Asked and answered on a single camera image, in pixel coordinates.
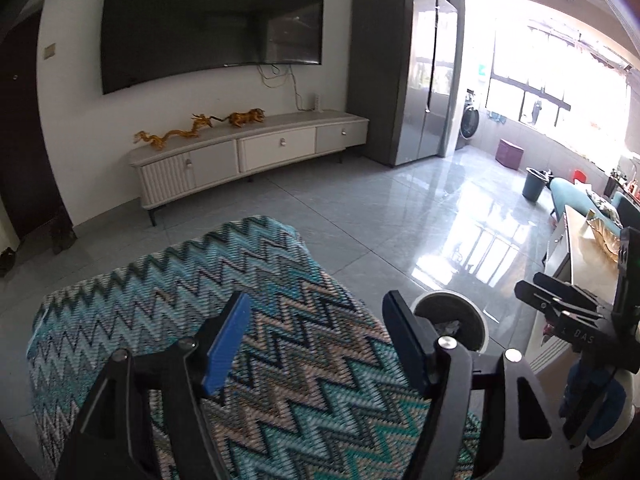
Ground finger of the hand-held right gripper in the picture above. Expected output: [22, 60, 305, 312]
[534, 272, 608, 306]
[515, 280, 608, 323]

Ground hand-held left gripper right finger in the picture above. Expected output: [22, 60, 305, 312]
[382, 290, 586, 480]

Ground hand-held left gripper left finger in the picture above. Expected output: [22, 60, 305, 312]
[52, 291, 252, 480]

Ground white round trash bin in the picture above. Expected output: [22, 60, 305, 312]
[410, 290, 490, 361]

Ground person's right forearm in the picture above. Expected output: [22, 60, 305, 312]
[575, 360, 640, 453]

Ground beige coffee table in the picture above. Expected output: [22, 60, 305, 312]
[530, 205, 631, 376]

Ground golden leaf tray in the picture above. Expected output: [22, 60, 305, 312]
[586, 215, 623, 263]

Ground zigzag patterned ottoman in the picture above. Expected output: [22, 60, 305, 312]
[27, 215, 481, 480]

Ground patterned throw pillow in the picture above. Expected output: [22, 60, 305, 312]
[587, 195, 623, 221]

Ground teal sofa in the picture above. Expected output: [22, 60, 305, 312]
[549, 177, 640, 231]

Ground grey plastic bucket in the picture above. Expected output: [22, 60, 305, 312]
[522, 166, 551, 203]

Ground cluttered side table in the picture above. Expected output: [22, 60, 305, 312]
[602, 157, 640, 201]

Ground purple cube stool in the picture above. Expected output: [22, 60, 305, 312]
[496, 140, 525, 170]

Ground front-load washing machine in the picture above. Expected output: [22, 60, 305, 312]
[457, 89, 482, 151]

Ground balcony window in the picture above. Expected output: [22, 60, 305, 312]
[480, 25, 631, 161]

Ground cream TV cabinet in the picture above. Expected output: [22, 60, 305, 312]
[129, 109, 371, 227]

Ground golden dragon figurine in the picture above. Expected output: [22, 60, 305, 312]
[134, 114, 221, 152]

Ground golden tiger figurine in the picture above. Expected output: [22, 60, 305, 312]
[222, 108, 267, 127]

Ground ceiling drying rack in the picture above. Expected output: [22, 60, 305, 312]
[525, 15, 631, 71]

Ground grey double-door refrigerator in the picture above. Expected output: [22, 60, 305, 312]
[349, 0, 460, 168]

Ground dark wooden door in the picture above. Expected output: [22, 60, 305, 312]
[0, 10, 63, 256]

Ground television cables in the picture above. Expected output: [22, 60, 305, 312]
[256, 62, 307, 111]

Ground black wall television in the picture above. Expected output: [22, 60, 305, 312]
[100, 0, 326, 96]

